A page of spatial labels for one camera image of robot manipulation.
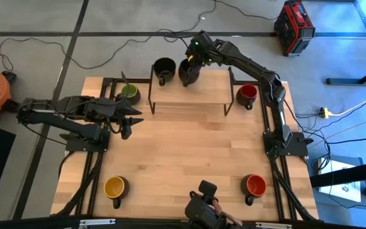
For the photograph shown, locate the long black floor cable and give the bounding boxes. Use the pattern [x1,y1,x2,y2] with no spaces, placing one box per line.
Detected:
[0,0,281,73]

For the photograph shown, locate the black metal beam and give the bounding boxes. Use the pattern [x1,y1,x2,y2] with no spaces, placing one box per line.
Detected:
[309,158,366,189]

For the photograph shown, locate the black mug red inside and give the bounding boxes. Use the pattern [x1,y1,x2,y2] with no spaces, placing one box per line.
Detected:
[236,83,259,111]

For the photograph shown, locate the silver metal bracket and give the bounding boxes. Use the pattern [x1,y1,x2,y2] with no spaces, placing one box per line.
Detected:
[255,221,294,229]
[79,218,116,228]

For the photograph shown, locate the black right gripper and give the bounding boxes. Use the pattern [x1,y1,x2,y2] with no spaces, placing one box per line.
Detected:
[186,31,215,77]

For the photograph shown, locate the red black power station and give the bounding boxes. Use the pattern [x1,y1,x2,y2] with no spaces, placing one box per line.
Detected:
[273,0,316,57]

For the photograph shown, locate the black mug orange inside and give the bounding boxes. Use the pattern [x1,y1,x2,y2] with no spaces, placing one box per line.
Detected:
[240,174,268,206]

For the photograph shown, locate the black mug yellow inside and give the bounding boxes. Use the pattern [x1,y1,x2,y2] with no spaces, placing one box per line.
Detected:
[103,175,130,210]

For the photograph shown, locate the black handheld camera rig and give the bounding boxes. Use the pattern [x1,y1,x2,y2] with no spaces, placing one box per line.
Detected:
[184,179,244,229]

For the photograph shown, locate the white box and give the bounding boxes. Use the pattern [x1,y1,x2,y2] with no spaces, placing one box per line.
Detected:
[318,157,363,203]

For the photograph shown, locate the black power cable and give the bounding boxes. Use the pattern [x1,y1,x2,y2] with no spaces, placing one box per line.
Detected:
[327,135,366,144]

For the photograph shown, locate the blue metal stand frame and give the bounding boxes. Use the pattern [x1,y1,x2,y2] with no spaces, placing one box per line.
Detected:
[325,0,366,87]

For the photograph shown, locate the white cable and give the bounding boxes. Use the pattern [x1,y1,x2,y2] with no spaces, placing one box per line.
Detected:
[309,113,366,141]
[328,97,366,117]

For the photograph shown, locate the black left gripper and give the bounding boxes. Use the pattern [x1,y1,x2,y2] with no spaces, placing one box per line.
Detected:
[114,100,145,127]

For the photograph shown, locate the all-black coffee mug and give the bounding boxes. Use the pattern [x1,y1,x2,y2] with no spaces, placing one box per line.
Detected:
[178,58,201,88]
[152,57,177,87]

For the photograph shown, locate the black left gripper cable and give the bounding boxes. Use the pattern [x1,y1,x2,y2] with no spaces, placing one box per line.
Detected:
[109,71,132,108]

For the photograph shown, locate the wooden shelf black metal legs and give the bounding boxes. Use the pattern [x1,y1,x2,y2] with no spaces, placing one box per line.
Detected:
[147,64,236,117]

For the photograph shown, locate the black sleeved cable bundle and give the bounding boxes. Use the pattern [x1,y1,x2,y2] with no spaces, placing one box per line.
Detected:
[54,152,105,218]
[270,157,320,223]

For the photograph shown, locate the black crossbeam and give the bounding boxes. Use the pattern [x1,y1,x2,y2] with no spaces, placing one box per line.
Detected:
[0,216,366,229]

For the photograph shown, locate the black mug green inside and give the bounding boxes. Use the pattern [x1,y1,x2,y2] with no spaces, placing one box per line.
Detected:
[120,83,142,106]

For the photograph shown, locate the black aluminium table frame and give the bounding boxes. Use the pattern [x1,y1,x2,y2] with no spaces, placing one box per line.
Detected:
[51,76,320,223]

